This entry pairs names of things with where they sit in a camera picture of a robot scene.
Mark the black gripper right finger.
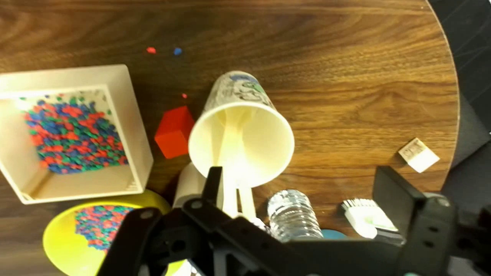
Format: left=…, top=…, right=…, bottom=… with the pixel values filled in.
left=371, top=166, right=491, bottom=276

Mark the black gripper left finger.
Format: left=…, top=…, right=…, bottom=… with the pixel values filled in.
left=96, top=166, right=267, bottom=276

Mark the cream plastic utensil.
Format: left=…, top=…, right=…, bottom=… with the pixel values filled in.
left=216, top=109, right=242, bottom=220
left=235, top=152, right=258, bottom=223

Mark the small white yellow cube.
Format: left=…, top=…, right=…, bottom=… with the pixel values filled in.
left=397, top=137, right=442, bottom=175

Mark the patterned paper cup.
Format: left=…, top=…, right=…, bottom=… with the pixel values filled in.
left=187, top=69, right=296, bottom=190

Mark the clear plastic water bottle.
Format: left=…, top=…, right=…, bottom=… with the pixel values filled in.
left=265, top=189, right=325, bottom=244

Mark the blue bowl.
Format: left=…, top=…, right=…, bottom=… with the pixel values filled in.
left=321, top=229, right=350, bottom=243

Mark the red cube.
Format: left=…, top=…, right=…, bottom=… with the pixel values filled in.
left=153, top=105, right=196, bottom=161

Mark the multicoloured bead pile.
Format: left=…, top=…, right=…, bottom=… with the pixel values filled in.
left=21, top=95, right=129, bottom=175
left=73, top=204, right=135, bottom=252

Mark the yellow bowl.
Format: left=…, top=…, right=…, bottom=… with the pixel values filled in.
left=41, top=189, right=172, bottom=276

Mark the dark grey fabric sofa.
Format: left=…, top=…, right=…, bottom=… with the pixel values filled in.
left=426, top=0, right=491, bottom=227

